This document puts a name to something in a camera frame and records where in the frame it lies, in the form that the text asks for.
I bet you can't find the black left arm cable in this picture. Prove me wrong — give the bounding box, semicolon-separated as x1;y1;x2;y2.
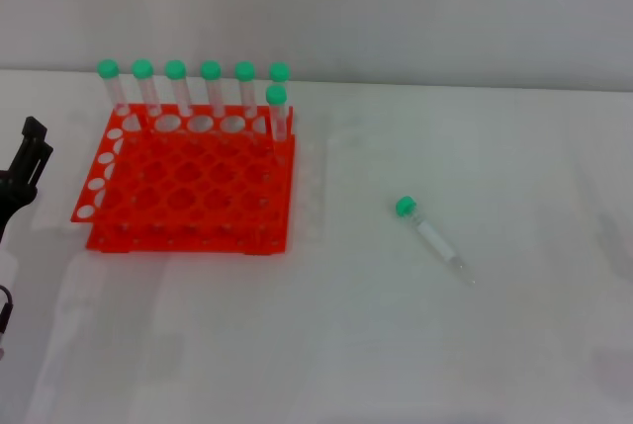
0;284;15;337

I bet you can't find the green capped test tube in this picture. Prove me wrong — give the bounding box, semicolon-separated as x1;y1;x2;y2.
394;195;479;288
199;59;230;120
264;84;291;144
233;60;259;120
268;61;292;110
163;58;195;119
131;58;163;119
96;58;132;117

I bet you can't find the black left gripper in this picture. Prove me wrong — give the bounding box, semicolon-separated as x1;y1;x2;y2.
0;116;54;228

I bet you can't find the orange test tube rack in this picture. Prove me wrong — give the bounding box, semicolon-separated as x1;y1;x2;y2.
70;103;298;256

